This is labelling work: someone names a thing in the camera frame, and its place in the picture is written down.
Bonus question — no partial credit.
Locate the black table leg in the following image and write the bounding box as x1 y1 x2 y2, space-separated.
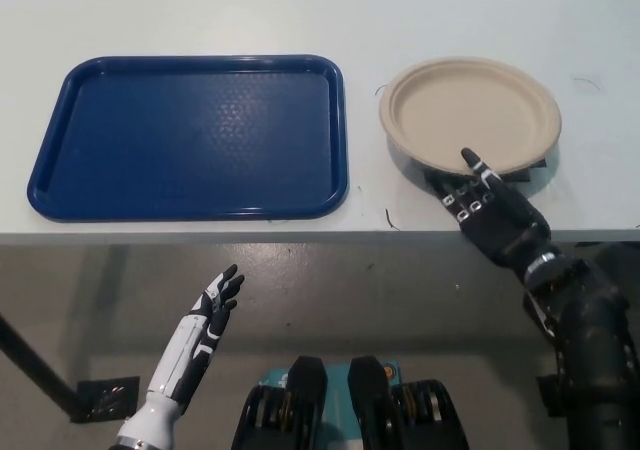
0 314 84 414

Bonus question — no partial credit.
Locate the blue plastic tray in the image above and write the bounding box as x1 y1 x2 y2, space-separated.
27 53 349 221

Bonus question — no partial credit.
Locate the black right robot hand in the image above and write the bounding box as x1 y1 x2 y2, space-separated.
428 147 555 277

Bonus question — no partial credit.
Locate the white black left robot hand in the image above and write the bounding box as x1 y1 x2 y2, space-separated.
147 263 246 415

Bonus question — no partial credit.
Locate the black tape patch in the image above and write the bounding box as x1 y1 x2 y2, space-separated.
423 157 549 185

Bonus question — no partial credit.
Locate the beige paper plate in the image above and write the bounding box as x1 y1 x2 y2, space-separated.
378 55 564 177

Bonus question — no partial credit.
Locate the black ribbed robot body block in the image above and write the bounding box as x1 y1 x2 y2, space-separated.
232 355 329 450
347 355 470 450

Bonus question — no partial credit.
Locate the black table foot plate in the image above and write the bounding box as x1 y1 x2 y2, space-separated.
69 377 142 425

